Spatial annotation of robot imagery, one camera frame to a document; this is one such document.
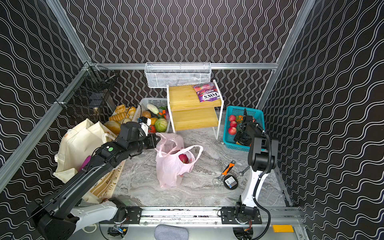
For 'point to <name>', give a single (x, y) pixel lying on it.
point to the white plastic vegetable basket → (161, 104)
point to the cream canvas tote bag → (77, 144)
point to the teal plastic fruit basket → (228, 139)
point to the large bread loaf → (114, 126)
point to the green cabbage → (161, 125)
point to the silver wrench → (242, 172)
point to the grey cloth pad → (165, 232)
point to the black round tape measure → (230, 182)
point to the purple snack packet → (86, 162)
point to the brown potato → (146, 113)
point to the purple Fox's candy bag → (206, 92)
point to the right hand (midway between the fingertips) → (242, 142)
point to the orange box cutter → (231, 164)
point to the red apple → (232, 130)
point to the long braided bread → (119, 117)
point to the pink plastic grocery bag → (170, 171)
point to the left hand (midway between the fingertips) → (164, 137)
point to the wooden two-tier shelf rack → (186, 112)
